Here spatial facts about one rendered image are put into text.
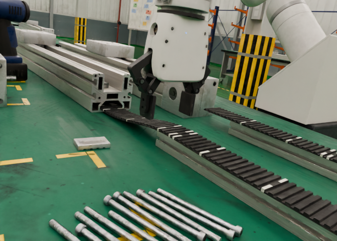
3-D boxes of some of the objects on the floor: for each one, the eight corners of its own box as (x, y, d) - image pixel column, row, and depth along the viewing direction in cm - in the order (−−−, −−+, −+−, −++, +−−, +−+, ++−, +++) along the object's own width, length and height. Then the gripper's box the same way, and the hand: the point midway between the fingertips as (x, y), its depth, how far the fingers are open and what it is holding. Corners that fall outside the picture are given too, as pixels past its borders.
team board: (118, 68, 693) (125, -18, 640) (132, 68, 732) (140, -14, 679) (166, 80, 609) (179, -18, 557) (179, 79, 649) (193, -12, 596)
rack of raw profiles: (168, 57, 1210) (175, 2, 1150) (184, 59, 1260) (192, 6, 1200) (220, 71, 949) (233, 1, 890) (239, 72, 999) (253, 6, 940)
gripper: (204, 14, 52) (189, 106, 57) (120, -4, 41) (110, 112, 46) (236, 16, 47) (217, 118, 51) (149, -4, 36) (135, 128, 40)
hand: (167, 108), depth 48 cm, fingers open, 8 cm apart
